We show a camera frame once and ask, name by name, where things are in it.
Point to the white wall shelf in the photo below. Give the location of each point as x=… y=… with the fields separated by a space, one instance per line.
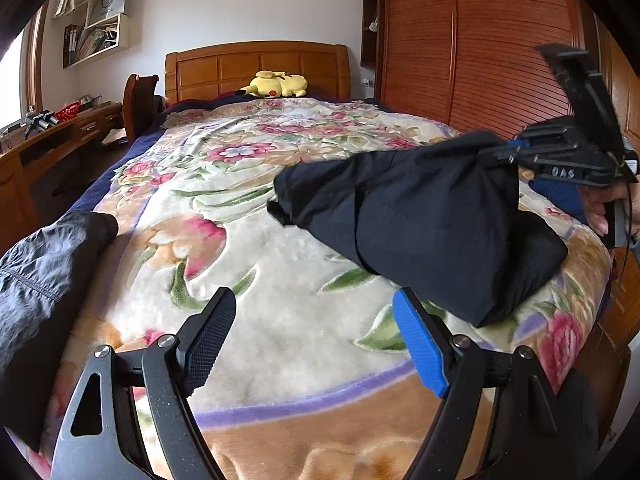
x=122 y=35

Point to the dark grey jacket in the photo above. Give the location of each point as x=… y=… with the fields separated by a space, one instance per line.
x=35 y=285

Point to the black pants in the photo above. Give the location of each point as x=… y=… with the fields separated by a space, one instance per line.
x=425 y=220

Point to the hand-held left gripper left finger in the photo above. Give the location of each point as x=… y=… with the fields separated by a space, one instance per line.
x=210 y=340

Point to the person's right hand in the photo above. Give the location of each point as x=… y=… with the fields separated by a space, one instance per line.
x=597 y=210

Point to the wooden window frame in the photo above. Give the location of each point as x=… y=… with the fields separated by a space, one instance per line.
x=35 y=60

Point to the sheet of paper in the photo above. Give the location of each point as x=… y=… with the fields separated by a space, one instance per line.
x=115 y=137

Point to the red basket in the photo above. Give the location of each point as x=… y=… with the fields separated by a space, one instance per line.
x=67 y=111

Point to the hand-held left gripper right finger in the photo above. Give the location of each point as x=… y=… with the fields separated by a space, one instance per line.
x=420 y=345

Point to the white paper bag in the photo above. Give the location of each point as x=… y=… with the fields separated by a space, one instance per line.
x=107 y=7

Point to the wooden wardrobe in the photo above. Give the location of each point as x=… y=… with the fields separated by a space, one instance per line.
x=475 y=35

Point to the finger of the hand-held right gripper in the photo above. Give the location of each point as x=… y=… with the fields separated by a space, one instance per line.
x=511 y=145
x=500 y=156

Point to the yellow plush toy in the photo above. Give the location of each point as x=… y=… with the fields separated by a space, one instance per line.
x=272 y=85

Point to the wooden chair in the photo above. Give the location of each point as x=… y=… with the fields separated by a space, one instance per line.
x=134 y=105

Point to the black and grey dumbbells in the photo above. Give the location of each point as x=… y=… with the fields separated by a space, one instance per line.
x=42 y=121

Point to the floral blanket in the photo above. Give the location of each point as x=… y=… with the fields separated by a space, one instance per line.
x=280 y=260

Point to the wooden desk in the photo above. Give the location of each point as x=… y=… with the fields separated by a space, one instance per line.
x=75 y=130

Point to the wooden headboard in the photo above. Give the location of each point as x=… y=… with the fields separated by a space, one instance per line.
x=225 y=67

